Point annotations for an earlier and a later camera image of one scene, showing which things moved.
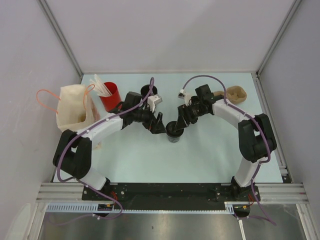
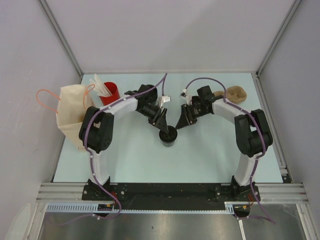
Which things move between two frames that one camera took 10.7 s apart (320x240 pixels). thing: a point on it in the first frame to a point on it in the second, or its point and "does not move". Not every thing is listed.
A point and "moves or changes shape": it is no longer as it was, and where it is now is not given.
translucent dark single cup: (174, 139) to (168, 144)
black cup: (170, 128) moves or changes shape
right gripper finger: (181, 123) does not move
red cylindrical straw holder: (109, 102) does not move
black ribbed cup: (145, 89) does not move
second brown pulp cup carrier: (234, 94) does not move
